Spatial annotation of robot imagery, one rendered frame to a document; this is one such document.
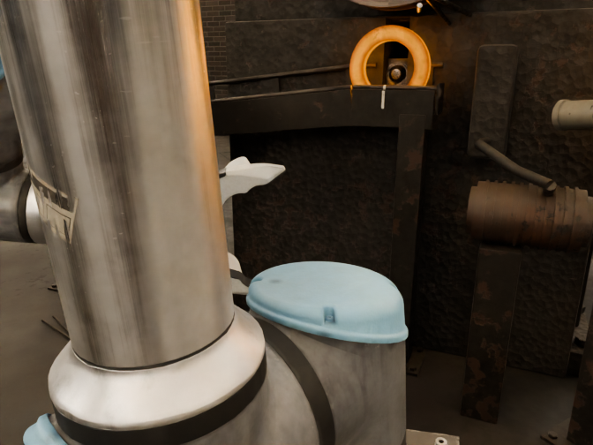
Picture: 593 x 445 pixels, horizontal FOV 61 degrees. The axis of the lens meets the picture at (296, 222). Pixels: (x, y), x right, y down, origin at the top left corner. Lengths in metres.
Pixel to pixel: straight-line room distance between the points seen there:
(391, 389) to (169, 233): 0.22
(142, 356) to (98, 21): 0.14
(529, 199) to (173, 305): 0.88
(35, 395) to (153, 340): 1.18
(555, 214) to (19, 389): 1.27
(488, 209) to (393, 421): 0.70
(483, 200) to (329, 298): 0.74
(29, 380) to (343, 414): 1.21
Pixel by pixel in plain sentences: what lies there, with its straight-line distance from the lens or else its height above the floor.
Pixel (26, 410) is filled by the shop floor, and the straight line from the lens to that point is 1.38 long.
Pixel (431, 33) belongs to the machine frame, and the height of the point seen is 0.83.
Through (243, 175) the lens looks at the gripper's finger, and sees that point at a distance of 0.48.
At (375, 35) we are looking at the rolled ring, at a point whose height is 0.82.
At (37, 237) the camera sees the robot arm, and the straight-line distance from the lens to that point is 0.55.
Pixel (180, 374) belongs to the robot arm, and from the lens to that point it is 0.25.
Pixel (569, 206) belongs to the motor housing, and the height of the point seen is 0.51.
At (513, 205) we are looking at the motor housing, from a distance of 1.05.
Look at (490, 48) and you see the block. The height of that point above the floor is 0.79.
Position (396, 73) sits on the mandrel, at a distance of 1.31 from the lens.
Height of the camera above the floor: 0.76
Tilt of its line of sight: 17 degrees down
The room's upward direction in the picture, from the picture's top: straight up
